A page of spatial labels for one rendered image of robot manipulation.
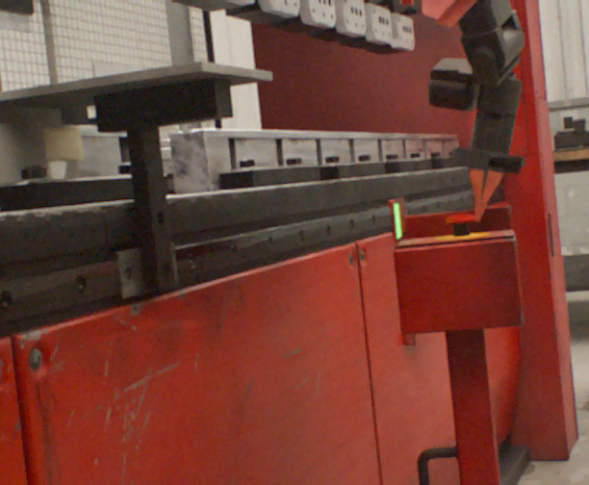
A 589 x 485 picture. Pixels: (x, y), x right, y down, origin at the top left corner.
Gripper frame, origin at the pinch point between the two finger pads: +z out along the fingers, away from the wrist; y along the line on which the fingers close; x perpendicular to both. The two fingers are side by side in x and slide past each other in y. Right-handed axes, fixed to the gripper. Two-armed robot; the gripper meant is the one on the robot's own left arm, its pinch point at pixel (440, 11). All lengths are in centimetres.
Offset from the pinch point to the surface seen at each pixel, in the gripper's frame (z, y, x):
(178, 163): 30, -65, -43
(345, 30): 3, -133, -45
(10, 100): 22.1, -13.4, -42.1
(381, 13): -4, -159, -46
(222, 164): 28, -70, -38
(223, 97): 14.4, -20.2, -22.6
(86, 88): 17.8, -12.2, -33.7
